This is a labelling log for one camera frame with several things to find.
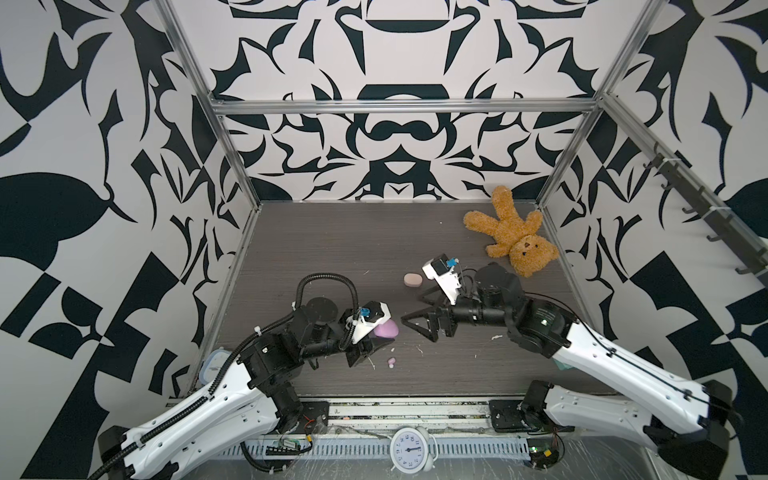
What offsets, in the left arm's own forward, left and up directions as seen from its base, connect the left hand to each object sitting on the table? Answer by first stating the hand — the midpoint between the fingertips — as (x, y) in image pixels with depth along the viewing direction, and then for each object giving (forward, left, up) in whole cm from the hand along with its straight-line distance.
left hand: (388, 323), depth 66 cm
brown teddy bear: (+28, -46, -16) cm, 56 cm away
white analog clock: (-21, -5, -21) cm, 30 cm away
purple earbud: (-1, -1, -23) cm, 23 cm away
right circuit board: (-23, -36, -24) cm, 49 cm away
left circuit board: (-20, +24, -24) cm, 39 cm away
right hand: (+1, -5, +5) cm, 7 cm away
